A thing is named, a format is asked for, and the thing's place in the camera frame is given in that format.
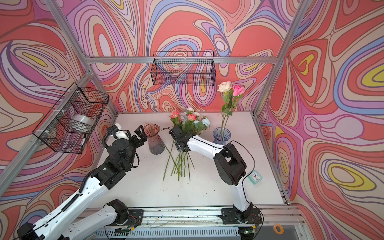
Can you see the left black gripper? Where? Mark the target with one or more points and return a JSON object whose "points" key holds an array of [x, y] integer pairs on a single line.
{"points": [[142, 137]]}

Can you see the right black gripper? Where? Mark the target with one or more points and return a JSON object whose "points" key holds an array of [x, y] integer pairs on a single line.
{"points": [[179, 148]]}

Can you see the salmon pink rose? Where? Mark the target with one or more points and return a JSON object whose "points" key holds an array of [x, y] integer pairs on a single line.
{"points": [[174, 163]]}

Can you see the cream white rose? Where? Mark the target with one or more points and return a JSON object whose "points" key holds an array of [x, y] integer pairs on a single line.
{"points": [[225, 87]]}

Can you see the magenta pink rose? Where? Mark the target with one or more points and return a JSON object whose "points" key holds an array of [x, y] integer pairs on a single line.
{"points": [[238, 90]]}

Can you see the light pink rose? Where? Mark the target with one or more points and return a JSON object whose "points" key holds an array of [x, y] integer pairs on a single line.
{"points": [[230, 104]]}

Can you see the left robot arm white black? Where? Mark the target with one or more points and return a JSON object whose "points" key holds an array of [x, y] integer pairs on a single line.
{"points": [[62, 223]]}

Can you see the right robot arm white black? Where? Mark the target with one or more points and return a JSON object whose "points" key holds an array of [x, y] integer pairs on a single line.
{"points": [[230, 166]]}

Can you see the red grey glass vase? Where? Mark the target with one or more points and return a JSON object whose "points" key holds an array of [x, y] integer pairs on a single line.
{"points": [[156, 144]]}

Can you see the blue purple glass vase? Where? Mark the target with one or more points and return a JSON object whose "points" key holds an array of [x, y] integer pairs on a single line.
{"points": [[221, 136]]}

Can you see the red pink rose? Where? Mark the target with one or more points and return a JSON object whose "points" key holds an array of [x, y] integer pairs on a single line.
{"points": [[192, 117]]}

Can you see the white blue flower sprig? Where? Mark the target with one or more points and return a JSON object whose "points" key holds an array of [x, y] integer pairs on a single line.
{"points": [[202, 120]]}

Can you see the silver tape roll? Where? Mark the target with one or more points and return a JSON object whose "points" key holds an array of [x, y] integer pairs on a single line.
{"points": [[83, 119]]}

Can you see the mint green alarm clock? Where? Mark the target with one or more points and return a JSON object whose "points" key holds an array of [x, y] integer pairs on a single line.
{"points": [[255, 177]]}

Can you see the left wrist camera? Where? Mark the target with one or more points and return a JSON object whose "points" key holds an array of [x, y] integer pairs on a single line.
{"points": [[118, 133]]}

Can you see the back black wire basket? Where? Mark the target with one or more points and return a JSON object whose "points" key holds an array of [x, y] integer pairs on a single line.
{"points": [[177, 68]]}

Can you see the black wire basket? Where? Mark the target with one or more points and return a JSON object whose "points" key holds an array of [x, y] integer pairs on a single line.
{"points": [[177, 68], [62, 134]]}

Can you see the left black wire basket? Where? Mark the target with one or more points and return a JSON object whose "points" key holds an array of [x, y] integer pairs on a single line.
{"points": [[62, 134]]}

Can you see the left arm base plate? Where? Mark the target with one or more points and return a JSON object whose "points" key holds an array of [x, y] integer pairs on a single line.
{"points": [[130, 218]]}

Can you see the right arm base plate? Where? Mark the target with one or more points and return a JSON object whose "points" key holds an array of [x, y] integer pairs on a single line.
{"points": [[231, 216]]}

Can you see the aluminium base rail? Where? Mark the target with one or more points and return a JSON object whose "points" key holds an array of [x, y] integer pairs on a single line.
{"points": [[280, 222]]}

